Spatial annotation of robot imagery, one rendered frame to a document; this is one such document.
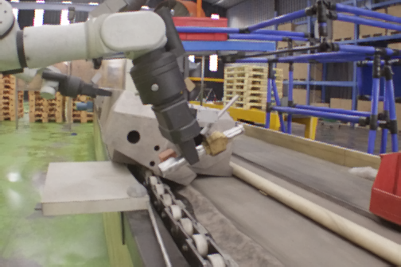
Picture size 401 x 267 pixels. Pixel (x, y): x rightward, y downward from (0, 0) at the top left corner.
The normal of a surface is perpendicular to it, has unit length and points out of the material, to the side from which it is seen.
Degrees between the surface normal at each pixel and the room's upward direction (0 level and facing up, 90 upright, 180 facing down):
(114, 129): 90
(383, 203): 95
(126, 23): 89
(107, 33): 89
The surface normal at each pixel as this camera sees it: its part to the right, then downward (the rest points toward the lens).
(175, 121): 0.36, 0.10
